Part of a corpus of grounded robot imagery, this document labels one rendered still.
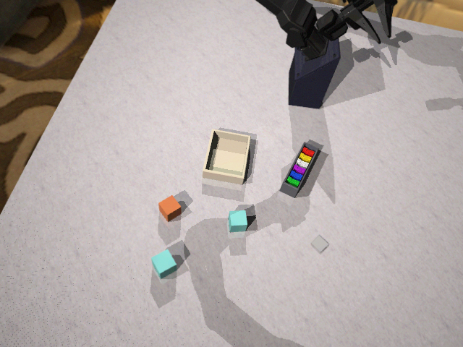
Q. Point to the orange cube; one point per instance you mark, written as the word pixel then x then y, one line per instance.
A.
pixel 169 208

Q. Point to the cream shallow tray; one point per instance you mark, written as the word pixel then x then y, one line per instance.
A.
pixel 226 157

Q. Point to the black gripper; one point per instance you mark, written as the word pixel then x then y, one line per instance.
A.
pixel 333 25

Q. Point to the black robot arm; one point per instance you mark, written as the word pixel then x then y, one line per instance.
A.
pixel 297 19

